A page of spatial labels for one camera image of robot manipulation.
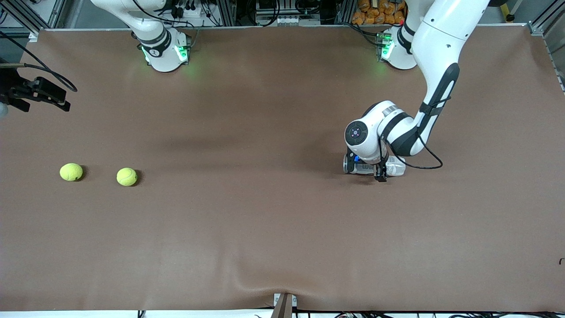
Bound clear blue-white tennis ball can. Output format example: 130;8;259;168
343;152;406;177

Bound yellow tennis ball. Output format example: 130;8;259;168
60;163;83;182
116;167;138;187

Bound orange objects pile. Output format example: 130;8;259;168
352;0;407;26

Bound white power strip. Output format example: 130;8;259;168
255;15;306;26

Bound power strip with black plugs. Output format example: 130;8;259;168
170;0;204;18

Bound aluminium frame profile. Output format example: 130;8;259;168
335;0;356;25
0;0;67;38
527;0;565;37
218;0;237;26

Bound grey table clamp bracket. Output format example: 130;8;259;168
273;293;298;318

